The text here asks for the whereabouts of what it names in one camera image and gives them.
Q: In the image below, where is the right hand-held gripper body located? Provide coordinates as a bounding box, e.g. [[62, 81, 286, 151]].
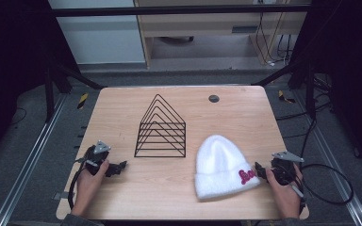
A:
[[270, 151, 305, 186]]

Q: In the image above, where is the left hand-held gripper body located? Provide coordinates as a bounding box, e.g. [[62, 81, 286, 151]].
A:
[[82, 139, 112, 176]]

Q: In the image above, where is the white knit beanie hat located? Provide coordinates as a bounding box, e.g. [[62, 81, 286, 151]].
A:
[[194, 134, 262, 202]]

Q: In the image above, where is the black wire triangular rack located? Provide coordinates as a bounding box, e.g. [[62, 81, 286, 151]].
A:
[[133, 93, 188, 159]]

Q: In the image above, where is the person's right hand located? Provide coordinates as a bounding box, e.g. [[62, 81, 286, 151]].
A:
[[265, 163, 304, 219]]

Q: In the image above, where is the person's left hand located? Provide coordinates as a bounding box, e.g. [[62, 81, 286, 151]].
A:
[[71, 159, 110, 218]]

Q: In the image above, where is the yellow black hazard tape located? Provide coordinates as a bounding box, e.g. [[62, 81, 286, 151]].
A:
[[277, 89, 296, 105], [76, 92, 90, 110]]

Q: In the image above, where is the black metal stand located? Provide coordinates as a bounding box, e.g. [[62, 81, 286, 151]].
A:
[[43, 60, 106, 123], [252, 59, 317, 121]]

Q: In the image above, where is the white cabinet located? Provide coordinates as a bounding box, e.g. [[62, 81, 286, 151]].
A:
[[47, 0, 147, 65]]

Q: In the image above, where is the left hand-held gripper cable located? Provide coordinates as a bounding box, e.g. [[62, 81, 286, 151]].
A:
[[67, 158, 90, 211]]

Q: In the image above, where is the hand-held gripper cable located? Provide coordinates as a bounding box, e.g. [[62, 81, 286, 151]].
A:
[[67, 158, 90, 211], [290, 163, 355, 207]]

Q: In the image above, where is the black floor cable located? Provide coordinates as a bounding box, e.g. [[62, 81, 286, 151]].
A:
[[274, 74, 334, 158]]

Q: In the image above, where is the right hand-held gripper cable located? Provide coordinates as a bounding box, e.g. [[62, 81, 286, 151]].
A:
[[290, 163, 355, 207]]

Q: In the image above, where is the aluminium floor rail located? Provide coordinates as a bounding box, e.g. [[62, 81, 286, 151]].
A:
[[0, 93, 69, 226], [291, 89, 362, 226]]

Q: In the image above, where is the bundle of black cables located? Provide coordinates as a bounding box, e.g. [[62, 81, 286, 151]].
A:
[[255, 12, 294, 68]]

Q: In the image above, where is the black metal frame bar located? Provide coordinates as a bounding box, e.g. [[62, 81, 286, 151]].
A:
[[50, 4, 312, 18]]

